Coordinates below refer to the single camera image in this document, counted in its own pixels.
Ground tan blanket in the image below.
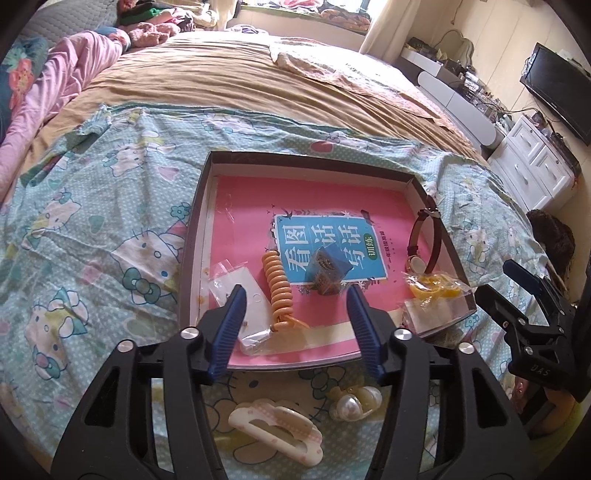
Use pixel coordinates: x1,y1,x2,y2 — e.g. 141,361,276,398
21,32,490,171

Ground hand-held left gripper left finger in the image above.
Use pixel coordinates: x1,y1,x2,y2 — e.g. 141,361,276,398
51,285,247,480

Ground blue packet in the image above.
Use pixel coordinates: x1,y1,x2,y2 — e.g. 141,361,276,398
305,248,354,297

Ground black television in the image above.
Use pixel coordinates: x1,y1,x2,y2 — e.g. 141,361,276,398
519,43,591,147

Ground brown strap wristwatch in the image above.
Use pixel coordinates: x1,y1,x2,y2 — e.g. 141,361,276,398
405,195,445,276

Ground cartoon cat print blanket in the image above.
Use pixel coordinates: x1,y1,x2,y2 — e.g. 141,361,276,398
0,104,573,480

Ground cream cloud hair clip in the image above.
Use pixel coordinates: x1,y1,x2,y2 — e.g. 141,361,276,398
228,399,324,468

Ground white dresser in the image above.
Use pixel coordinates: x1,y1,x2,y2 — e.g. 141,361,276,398
487,115,581,214

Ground pink quilt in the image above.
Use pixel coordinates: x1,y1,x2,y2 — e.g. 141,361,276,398
0,30,132,204

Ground pink plush toy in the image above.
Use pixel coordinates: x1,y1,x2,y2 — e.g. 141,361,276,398
127,21,182,49

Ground bagged yellow hair accessory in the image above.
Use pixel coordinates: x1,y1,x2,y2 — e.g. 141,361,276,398
401,271,468,302

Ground orange spiral hair tie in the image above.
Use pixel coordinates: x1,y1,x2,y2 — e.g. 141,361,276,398
261,251,310,334

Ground grey quilted headboard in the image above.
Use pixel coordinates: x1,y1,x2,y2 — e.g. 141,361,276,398
18,0,121,38

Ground white dressing table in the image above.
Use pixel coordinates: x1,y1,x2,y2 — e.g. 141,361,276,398
399,48,509,149

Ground clothes on window seat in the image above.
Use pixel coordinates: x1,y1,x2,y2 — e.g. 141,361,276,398
272,0,373,27

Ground cloud shaped mirror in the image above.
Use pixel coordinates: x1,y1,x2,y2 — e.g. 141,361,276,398
438,30,476,62

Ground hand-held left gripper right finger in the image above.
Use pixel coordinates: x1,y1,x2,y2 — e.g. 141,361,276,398
346,285,539,480

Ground small white packet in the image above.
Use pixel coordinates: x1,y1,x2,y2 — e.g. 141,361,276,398
208,262,274,356

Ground lime green cushion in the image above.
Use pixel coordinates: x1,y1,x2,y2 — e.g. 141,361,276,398
538,397,585,445

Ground clutter of cosmetics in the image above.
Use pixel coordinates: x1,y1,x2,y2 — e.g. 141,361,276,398
443,60,505,116

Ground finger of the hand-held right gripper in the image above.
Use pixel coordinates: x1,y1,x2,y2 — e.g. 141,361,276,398
475,284,539,342
503,260,568,302

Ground pearl claw hair clip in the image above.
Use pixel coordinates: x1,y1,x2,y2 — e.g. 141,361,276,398
329,385,382,422

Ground cream curtain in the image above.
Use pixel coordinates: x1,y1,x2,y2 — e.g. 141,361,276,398
360,0,444,58

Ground pink floral cloth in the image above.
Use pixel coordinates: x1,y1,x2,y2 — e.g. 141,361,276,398
270,41,462,134

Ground white window seat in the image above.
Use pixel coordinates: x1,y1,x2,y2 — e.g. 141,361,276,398
240,4,370,51

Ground pile of clothes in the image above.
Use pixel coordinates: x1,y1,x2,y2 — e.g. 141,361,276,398
115,0,218,33

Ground dark cardboard box tray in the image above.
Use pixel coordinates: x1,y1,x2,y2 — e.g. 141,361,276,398
178,151,478,371

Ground blue floral pillow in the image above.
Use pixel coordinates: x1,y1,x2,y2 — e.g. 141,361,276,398
0,37,49,139

